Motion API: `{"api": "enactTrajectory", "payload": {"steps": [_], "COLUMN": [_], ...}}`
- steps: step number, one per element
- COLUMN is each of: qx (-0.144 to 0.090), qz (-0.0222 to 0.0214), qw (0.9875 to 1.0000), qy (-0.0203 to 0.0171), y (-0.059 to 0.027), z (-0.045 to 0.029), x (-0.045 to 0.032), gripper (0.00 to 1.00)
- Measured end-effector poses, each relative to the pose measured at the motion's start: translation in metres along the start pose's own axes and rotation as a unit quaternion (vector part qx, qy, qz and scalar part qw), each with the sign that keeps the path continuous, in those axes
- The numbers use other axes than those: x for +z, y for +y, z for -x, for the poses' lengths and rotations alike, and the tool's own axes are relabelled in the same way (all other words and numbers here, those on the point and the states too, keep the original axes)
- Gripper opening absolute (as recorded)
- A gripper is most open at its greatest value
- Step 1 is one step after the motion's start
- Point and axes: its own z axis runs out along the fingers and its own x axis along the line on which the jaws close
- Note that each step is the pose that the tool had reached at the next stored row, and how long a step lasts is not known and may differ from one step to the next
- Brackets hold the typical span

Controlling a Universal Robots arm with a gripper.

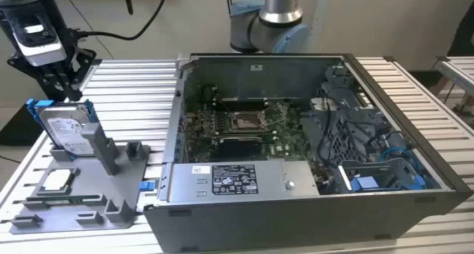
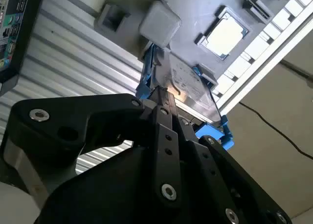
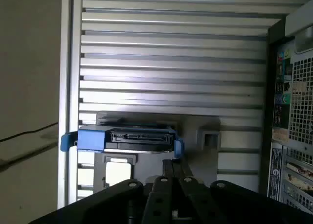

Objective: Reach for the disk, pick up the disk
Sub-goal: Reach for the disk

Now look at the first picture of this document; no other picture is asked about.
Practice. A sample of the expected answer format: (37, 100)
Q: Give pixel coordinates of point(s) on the grey parts rack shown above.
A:
(122, 165)

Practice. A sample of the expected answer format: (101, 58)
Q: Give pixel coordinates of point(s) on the green motherboard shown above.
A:
(288, 137)

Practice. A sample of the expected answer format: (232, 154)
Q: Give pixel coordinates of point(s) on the green RAM stick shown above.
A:
(78, 199)

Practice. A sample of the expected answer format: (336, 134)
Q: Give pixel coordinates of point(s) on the silver CPU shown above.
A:
(58, 180)

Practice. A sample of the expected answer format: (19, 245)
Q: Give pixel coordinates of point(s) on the black antenna rod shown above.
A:
(128, 1)

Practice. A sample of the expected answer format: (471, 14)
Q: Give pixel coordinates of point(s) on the blue case latch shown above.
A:
(146, 187)

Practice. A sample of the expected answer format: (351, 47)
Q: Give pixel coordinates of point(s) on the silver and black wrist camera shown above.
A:
(41, 47)

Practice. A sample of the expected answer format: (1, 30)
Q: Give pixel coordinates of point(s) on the metal slat side table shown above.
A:
(457, 68)

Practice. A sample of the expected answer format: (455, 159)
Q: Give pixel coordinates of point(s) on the CPU socket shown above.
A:
(246, 122)

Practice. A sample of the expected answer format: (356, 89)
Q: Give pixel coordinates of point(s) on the black RAM slot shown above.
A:
(242, 132)
(242, 99)

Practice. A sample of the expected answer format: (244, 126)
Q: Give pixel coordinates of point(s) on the grey disk bay cage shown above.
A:
(333, 132)

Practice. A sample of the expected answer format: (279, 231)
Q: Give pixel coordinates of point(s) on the silver power supply with label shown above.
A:
(185, 182)

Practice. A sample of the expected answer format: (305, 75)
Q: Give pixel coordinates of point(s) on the hard disk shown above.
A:
(65, 126)

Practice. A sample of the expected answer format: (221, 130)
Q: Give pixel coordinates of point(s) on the blue empty disk carrier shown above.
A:
(365, 185)

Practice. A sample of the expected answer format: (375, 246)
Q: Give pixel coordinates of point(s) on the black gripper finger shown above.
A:
(45, 82)
(84, 58)

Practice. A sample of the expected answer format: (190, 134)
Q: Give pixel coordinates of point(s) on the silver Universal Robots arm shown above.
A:
(279, 4)

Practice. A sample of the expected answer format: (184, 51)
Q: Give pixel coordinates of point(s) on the black open PC case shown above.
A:
(260, 223)

